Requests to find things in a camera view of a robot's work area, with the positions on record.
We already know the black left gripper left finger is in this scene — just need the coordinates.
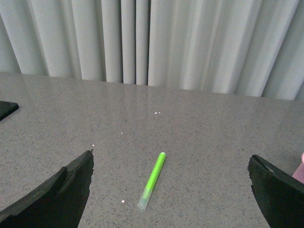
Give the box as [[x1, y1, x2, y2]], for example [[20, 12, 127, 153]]
[[0, 151, 94, 228]]

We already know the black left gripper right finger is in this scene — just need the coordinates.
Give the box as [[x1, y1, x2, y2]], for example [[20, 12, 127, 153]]
[[247, 155, 304, 228]]

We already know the pink mesh cup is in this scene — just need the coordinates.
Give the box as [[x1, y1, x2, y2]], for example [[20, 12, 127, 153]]
[[292, 153, 304, 184]]

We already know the green highlighter pen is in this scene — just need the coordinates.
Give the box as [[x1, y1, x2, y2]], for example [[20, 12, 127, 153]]
[[137, 152, 166, 210]]

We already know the black flat object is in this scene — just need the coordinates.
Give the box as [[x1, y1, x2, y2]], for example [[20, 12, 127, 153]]
[[0, 101, 19, 121]]

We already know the white pleated curtain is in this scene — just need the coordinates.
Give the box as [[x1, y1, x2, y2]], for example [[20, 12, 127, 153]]
[[0, 0, 304, 101]]

